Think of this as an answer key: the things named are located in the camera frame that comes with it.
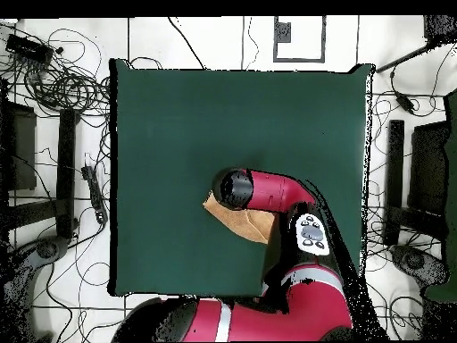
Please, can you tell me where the tan terry towel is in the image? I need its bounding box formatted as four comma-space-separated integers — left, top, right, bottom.
202, 190, 278, 245

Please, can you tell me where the dark flat box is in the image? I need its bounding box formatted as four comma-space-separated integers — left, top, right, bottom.
406, 121, 451, 215
0, 101, 37, 192

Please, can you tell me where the dark green table cloth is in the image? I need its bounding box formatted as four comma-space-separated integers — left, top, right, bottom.
108, 58, 374, 298

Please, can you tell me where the black power strip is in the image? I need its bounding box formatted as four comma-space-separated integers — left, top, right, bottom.
80, 164, 109, 225

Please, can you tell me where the black upright bar stand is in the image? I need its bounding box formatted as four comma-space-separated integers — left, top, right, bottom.
383, 119, 406, 247
54, 108, 81, 240

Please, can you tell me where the grey curved base foot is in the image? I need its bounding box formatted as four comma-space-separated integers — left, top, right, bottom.
0, 235, 71, 342
388, 244, 451, 287

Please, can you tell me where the dark grey power adapter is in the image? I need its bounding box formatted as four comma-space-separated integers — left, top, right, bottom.
394, 92, 417, 115

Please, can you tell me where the dark tripod rod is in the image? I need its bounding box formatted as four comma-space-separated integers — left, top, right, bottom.
374, 14, 457, 74

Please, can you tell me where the black electronics box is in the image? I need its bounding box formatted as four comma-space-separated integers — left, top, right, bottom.
4, 32, 54, 65

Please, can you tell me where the tangle of black cables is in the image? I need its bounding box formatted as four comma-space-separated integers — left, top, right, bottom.
0, 21, 112, 119

